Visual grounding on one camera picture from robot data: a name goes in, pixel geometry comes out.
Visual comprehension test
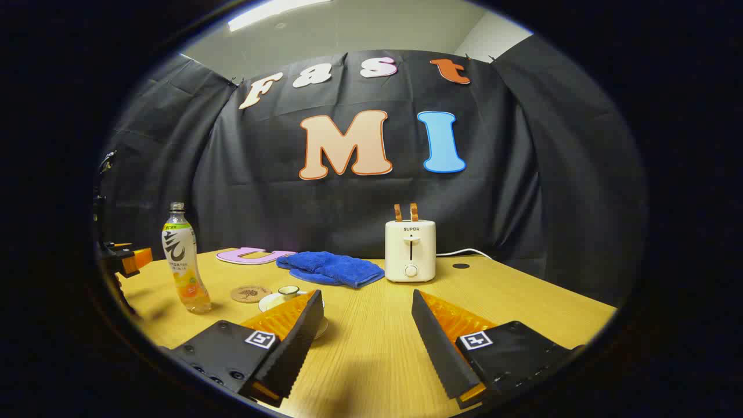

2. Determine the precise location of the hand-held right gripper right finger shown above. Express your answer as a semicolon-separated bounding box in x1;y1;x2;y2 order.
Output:
411;289;587;410

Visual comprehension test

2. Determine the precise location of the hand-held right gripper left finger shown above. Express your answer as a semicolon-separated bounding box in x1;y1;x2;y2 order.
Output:
158;289;324;408

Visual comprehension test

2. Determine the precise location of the plastic water bottle white label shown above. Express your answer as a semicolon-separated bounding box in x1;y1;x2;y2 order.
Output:
161;202;212;315

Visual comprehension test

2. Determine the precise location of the round cork coaster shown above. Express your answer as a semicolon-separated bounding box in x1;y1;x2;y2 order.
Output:
230;285;272;304

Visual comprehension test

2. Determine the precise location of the blue towel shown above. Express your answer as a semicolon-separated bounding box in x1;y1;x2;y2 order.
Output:
276;251;385;289

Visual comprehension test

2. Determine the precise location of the purple letter-shaped cutout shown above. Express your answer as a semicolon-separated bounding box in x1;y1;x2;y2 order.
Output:
216;247;298;265

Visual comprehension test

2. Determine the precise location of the white toaster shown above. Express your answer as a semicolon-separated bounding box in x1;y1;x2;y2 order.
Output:
385;219;437;283

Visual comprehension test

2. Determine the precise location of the black backdrop cloth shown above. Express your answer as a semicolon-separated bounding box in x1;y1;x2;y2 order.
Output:
96;49;648;308

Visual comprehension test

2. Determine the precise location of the white power cable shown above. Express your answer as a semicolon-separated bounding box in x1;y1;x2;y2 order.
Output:
435;248;493;260

